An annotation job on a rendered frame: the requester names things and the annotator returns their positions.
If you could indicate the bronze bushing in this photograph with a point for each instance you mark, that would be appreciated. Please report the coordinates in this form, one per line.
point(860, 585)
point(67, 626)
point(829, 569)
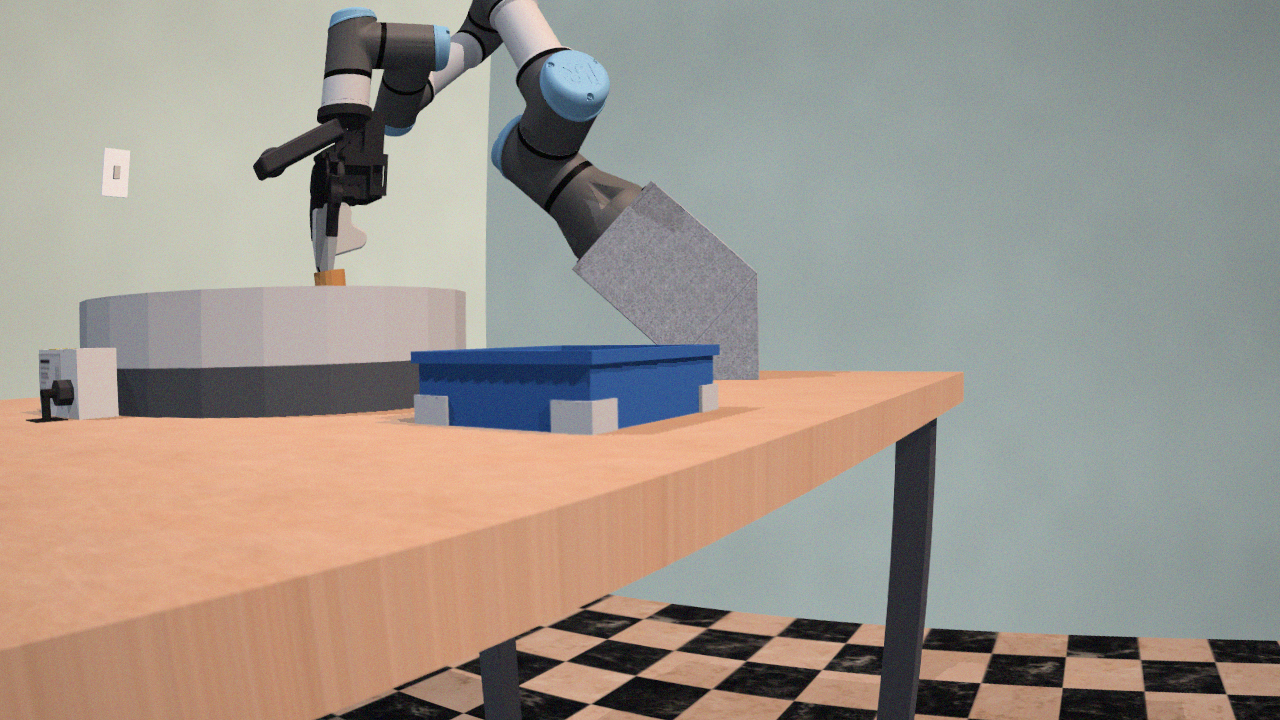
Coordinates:
point(330, 277)

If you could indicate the blue crate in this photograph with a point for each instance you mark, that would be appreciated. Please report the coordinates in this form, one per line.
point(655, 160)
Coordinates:
point(590, 390)

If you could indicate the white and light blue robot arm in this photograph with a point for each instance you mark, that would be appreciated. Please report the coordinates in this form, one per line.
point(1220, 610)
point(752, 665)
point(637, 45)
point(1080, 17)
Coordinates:
point(538, 152)

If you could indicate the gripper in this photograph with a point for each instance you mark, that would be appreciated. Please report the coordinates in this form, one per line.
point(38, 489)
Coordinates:
point(354, 175)

